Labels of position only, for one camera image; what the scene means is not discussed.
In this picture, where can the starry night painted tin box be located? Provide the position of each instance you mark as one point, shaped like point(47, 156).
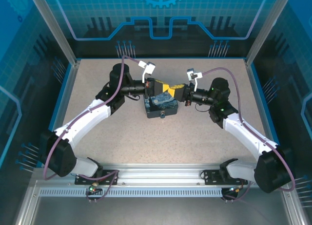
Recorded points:
point(165, 103)

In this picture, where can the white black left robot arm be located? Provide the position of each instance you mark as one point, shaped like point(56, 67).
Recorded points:
point(80, 120)

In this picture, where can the small connector with LED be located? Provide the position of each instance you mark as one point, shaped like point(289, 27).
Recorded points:
point(92, 189)
point(235, 189)

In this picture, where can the aluminium right side rail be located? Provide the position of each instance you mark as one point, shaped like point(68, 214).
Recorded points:
point(258, 93)

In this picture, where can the aluminium left side rail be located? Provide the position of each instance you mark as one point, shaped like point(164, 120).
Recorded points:
point(67, 93)

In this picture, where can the aluminium right frame post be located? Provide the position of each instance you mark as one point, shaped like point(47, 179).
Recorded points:
point(264, 30)

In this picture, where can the aluminium frame post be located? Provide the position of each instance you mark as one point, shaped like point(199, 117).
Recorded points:
point(264, 30)
point(56, 30)

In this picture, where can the aluminium left frame post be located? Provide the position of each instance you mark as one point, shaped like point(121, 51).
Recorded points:
point(56, 30)

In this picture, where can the aluminium mounting rail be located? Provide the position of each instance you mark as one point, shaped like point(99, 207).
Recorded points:
point(158, 171)

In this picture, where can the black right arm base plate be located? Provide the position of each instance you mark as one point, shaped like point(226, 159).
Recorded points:
point(212, 177)

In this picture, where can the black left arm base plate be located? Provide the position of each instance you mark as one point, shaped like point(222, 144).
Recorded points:
point(109, 177)

